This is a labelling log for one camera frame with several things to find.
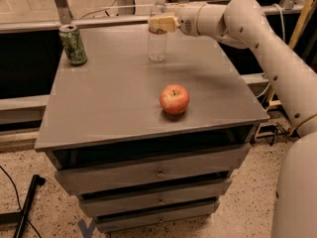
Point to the grey drawer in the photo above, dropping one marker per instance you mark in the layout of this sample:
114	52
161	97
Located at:
155	169
159	197
156	215

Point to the green soda can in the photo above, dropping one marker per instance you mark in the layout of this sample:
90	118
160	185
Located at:
72	44

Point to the middle grey drawer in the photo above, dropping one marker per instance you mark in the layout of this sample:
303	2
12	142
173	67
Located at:
159	197

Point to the red apple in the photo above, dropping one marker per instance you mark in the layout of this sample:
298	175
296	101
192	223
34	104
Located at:
174	99

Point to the grey metal railing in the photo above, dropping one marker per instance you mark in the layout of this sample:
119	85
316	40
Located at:
58	15

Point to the grey drawer cabinet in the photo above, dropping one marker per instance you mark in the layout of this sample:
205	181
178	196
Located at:
107	111

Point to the top grey drawer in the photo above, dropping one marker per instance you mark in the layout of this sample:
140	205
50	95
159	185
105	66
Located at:
155	169

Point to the black floor stand bar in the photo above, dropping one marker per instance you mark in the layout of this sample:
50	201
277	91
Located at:
21	217

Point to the clear plastic water bottle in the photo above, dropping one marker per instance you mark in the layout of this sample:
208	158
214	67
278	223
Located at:
157	38

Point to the bottom grey drawer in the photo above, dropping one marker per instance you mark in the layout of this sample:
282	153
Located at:
156	215

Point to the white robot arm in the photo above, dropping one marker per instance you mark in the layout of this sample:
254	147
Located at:
243	24

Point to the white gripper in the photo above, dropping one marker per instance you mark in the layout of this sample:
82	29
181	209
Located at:
187	20

